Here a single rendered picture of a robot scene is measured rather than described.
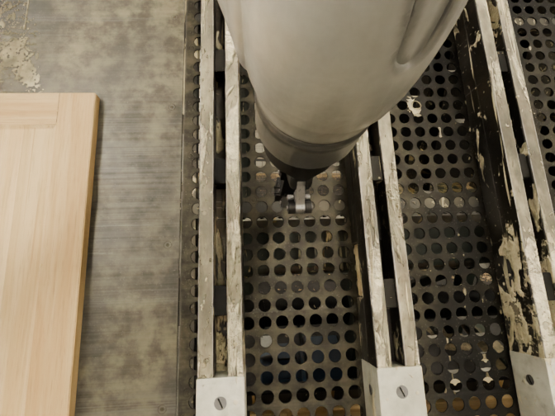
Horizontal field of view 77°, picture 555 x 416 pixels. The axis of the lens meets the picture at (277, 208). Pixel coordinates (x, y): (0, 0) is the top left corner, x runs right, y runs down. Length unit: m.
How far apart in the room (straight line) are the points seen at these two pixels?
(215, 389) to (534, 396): 0.45
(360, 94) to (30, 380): 0.57
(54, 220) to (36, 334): 0.16
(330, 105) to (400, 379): 0.42
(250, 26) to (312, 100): 0.04
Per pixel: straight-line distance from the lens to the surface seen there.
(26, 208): 0.66
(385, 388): 0.53
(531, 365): 0.66
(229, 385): 0.50
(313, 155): 0.26
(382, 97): 0.18
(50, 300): 0.62
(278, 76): 0.18
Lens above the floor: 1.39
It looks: 20 degrees down
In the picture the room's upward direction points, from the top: straight up
